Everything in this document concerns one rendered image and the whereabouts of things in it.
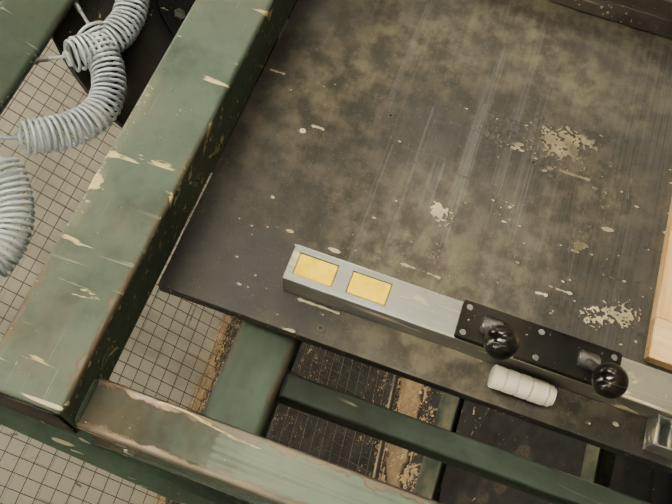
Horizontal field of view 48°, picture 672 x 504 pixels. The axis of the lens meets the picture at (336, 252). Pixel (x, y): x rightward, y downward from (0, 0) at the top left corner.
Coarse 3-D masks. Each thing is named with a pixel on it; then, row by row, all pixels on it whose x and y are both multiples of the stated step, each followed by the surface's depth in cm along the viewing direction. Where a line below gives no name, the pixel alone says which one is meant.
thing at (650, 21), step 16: (560, 0) 120; (576, 0) 119; (592, 0) 118; (608, 0) 117; (624, 0) 116; (640, 0) 115; (656, 0) 114; (608, 16) 119; (624, 16) 118; (640, 16) 117; (656, 16) 117; (656, 32) 119
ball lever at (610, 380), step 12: (576, 360) 90; (588, 360) 89; (600, 360) 90; (600, 372) 79; (612, 372) 79; (624, 372) 79; (600, 384) 79; (612, 384) 78; (624, 384) 79; (612, 396) 79
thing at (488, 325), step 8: (488, 320) 91; (496, 320) 91; (480, 328) 91; (488, 328) 90; (496, 328) 80; (504, 328) 80; (488, 336) 80; (496, 336) 80; (504, 336) 79; (512, 336) 80; (488, 344) 80; (496, 344) 79; (504, 344) 79; (512, 344) 79; (488, 352) 81; (496, 352) 80; (504, 352) 79; (512, 352) 80
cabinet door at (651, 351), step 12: (660, 264) 102; (660, 276) 100; (660, 288) 99; (660, 300) 98; (660, 312) 97; (660, 324) 97; (648, 336) 97; (660, 336) 96; (648, 348) 96; (660, 348) 95; (648, 360) 96; (660, 360) 95
